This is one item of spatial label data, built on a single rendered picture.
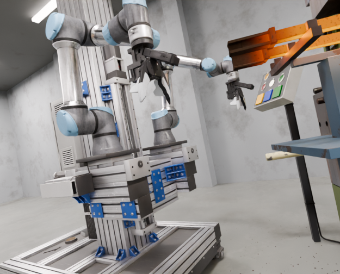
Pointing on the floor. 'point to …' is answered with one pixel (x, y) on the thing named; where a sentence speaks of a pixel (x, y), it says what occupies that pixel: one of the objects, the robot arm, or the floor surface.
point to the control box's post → (303, 176)
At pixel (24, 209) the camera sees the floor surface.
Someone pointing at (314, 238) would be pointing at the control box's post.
